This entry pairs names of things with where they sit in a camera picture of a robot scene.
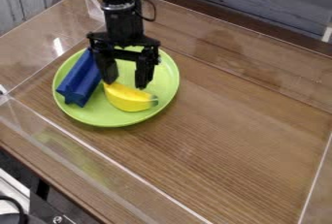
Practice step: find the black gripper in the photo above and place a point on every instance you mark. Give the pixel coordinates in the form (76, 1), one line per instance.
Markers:
(124, 32)

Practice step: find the yellow toy banana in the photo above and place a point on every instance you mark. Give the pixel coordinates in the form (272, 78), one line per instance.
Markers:
(127, 98)

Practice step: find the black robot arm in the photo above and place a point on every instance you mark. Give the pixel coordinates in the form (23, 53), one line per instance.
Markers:
(127, 53)

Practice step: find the green round plate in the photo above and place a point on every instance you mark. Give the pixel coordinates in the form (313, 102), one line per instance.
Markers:
(99, 113)

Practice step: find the blue star-shaped block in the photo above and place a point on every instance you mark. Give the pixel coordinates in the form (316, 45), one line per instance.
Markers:
(80, 81)

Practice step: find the black device with knob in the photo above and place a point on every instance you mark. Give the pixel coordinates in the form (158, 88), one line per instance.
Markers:
(43, 213)

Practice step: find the clear acrylic enclosure wall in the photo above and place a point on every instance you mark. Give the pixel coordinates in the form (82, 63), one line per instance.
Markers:
(235, 154)

